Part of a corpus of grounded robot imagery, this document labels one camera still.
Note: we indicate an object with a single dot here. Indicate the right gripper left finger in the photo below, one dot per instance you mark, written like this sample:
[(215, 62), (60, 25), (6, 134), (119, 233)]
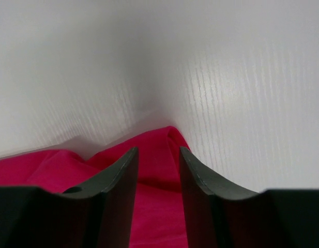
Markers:
[(95, 213)]

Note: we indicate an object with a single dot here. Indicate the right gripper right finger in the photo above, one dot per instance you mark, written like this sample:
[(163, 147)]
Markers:
[(220, 213)]

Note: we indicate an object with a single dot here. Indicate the red t-shirt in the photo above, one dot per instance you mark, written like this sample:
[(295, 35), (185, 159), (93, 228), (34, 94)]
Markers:
[(158, 218)]

